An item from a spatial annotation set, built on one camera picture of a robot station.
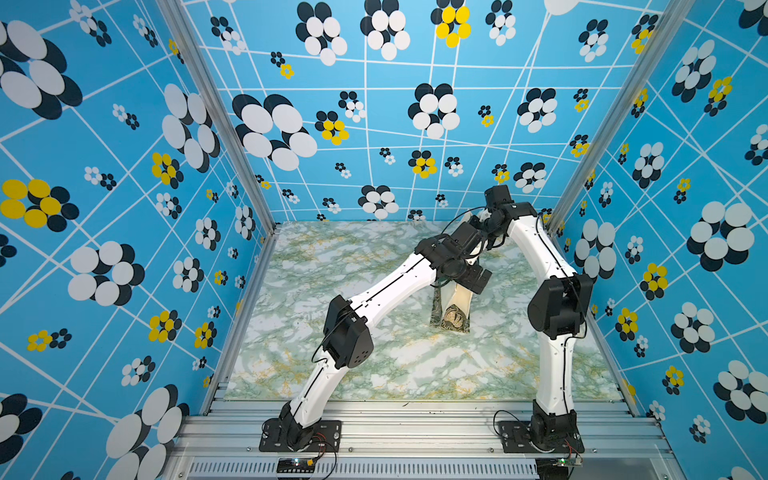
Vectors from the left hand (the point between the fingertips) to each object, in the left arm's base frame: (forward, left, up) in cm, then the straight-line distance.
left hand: (478, 272), depth 82 cm
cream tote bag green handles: (-4, +6, -12) cm, 14 cm away
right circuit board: (-42, -16, -15) cm, 48 cm away
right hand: (+17, +1, -3) cm, 17 cm away
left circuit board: (-42, +47, -22) cm, 67 cm away
